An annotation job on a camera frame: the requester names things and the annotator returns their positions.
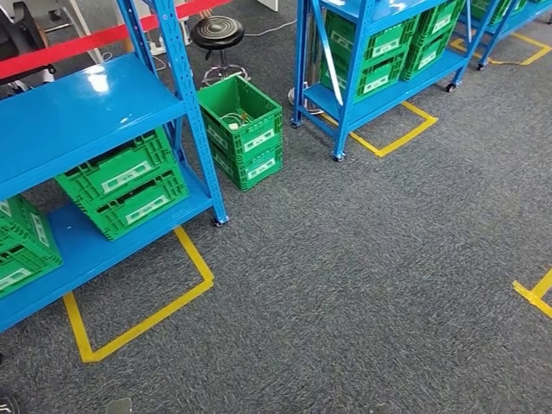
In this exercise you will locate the red barrier belt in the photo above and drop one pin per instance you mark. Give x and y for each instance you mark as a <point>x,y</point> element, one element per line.
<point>86,43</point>

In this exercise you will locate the chrome stanchion post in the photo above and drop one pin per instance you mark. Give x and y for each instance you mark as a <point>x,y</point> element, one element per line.
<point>313,63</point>

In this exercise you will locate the black round stool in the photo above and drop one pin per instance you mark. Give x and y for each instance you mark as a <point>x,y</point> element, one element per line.
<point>217,31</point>

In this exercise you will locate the black office chair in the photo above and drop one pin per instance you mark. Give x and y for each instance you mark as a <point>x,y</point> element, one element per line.
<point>21,28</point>

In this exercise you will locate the blue metal shelf rack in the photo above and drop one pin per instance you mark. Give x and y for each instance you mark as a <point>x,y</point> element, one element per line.
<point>388,97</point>
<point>86,108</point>
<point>517,20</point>

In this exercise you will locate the yellow floor tape outline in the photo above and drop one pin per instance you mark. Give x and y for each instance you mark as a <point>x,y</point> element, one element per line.
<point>405,137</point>
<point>151,320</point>

